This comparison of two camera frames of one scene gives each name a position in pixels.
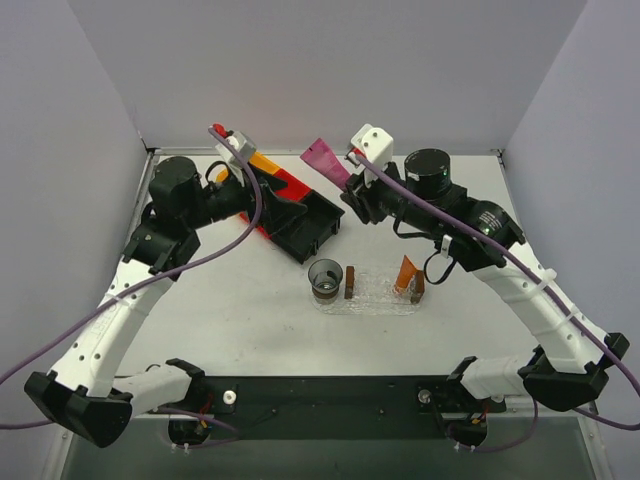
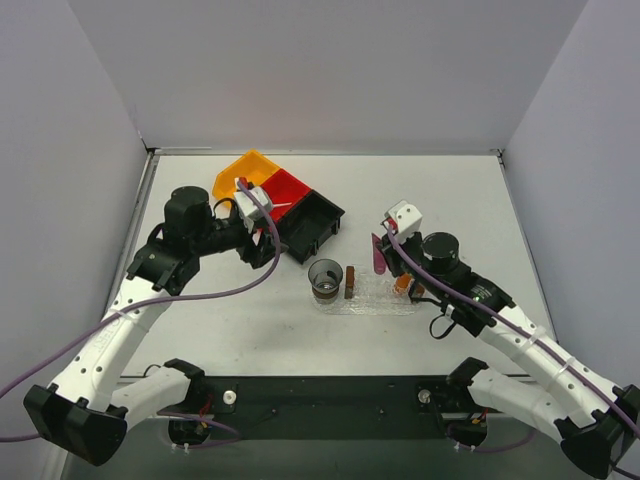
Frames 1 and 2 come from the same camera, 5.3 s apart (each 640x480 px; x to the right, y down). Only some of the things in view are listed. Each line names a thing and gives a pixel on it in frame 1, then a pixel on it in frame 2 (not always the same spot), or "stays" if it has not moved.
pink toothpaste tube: x=322 y=158 → x=379 y=261
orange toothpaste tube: x=407 y=272 stays
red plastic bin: x=294 y=190 stays
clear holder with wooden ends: x=381 y=285 stays
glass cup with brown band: x=325 y=275 stays
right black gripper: x=367 y=195 → x=395 y=259
